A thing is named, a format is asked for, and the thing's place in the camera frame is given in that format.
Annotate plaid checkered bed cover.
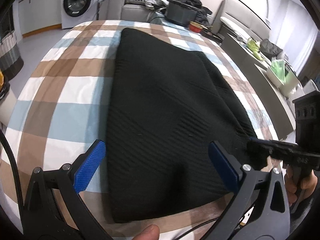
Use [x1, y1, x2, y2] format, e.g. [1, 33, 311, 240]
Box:
[5, 20, 278, 239]

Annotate white basin with green bag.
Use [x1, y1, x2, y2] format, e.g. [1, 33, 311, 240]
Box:
[266, 59, 299, 97]

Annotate black knit sweater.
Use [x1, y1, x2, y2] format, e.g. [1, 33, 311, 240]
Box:
[106, 28, 255, 223]

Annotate pile of black clothes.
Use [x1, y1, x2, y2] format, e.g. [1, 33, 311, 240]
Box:
[167, 0, 212, 25]

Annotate person's right hand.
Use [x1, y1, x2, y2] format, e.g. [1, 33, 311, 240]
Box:
[284, 165, 318, 207]

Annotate black electric cooker pot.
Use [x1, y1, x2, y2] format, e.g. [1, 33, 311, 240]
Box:
[165, 0, 199, 27]

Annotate grey sofa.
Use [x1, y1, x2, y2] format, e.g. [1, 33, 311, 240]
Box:
[97, 0, 169, 22]

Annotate grey cabinet counter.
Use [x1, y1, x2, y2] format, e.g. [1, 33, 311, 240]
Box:
[221, 34, 296, 139]

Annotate red yellow bowl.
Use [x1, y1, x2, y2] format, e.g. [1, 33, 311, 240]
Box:
[189, 21, 203, 33]

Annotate white front-load washing machine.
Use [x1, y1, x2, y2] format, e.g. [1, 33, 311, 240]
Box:
[61, 0, 98, 29]

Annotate kitchen counter cabinets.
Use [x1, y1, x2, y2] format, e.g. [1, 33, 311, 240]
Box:
[18, 0, 62, 37]

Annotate woven laundry basket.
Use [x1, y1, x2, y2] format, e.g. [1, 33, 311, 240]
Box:
[0, 31, 24, 80]

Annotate person's left hand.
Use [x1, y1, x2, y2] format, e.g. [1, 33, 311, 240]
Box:
[132, 224, 160, 240]

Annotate black food tray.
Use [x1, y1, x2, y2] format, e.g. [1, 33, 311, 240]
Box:
[200, 28, 223, 43]

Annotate black braided cable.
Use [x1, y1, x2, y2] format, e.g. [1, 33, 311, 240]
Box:
[0, 129, 25, 205]

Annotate grey jacket on bed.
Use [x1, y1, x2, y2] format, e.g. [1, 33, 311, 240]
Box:
[260, 39, 283, 60]

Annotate green toy figure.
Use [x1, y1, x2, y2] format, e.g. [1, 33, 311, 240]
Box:
[246, 38, 263, 61]

